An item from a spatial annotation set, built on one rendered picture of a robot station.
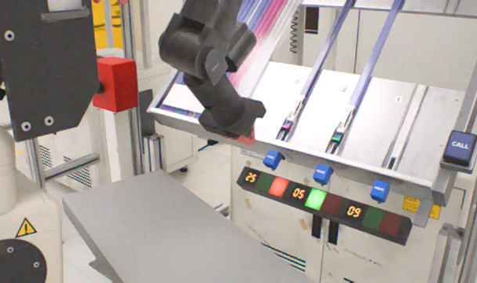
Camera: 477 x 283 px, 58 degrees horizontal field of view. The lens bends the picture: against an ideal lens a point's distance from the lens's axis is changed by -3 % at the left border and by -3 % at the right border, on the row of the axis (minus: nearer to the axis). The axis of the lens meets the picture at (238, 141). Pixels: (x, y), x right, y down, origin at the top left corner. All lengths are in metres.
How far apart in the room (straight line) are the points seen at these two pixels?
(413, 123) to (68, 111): 0.58
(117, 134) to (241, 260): 0.87
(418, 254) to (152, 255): 0.70
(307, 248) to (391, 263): 0.26
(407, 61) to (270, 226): 1.67
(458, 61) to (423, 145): 1.94
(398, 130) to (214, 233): 0.38
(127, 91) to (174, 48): 0.87
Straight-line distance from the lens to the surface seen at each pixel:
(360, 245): 1.26
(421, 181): 0.76
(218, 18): 0.59
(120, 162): 1.55
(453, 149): 0.75
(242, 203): 1.44
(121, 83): 1.44
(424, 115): 0.84
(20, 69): 0.47
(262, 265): 0.74
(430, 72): 2.78
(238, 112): 0.70
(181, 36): 0.60
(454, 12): 0.99
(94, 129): 1.97
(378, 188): 0.77
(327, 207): 0.80
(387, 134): 0.83
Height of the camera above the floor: 1.04
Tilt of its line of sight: 21 degrees down
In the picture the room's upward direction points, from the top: straight up
